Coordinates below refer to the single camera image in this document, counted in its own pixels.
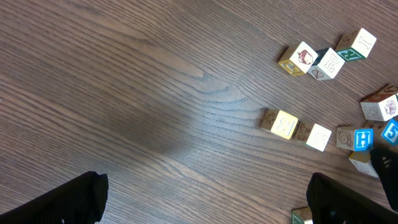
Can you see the teal number four block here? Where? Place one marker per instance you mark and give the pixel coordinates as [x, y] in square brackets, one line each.
[301, 216]

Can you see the blue number five block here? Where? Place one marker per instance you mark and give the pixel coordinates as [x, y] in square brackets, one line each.
[384, 131]

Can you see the block with green R side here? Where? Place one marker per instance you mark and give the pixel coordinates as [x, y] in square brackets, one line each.
[355, 45]

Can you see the white block picture top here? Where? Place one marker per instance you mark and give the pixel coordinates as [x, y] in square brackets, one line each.
[381, 107]

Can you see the white block blue P side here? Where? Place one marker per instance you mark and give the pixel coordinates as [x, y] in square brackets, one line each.
[362, 161]

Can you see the white acorn picture block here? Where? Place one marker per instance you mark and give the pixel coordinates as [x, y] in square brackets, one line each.
[298, 59]

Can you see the yellow top wooden block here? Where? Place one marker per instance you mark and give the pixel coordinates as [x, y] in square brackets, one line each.
[279, 123]

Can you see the white block tilted upper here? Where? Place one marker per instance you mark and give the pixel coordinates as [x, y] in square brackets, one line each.
[389, 90]

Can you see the white block green side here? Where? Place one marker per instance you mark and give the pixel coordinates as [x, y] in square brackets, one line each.
[312, 135]

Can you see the blue letter H block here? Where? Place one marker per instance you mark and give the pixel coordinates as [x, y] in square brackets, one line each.
[354, 138]

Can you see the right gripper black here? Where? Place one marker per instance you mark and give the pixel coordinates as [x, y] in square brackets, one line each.
[384, 162]

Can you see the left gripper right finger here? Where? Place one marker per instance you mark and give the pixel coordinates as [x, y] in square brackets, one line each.
[332, 202]

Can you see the white block red letter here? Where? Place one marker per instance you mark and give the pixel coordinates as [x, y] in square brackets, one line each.
[327, 65]

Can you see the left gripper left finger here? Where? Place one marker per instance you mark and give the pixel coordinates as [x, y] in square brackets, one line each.
[81, 200]

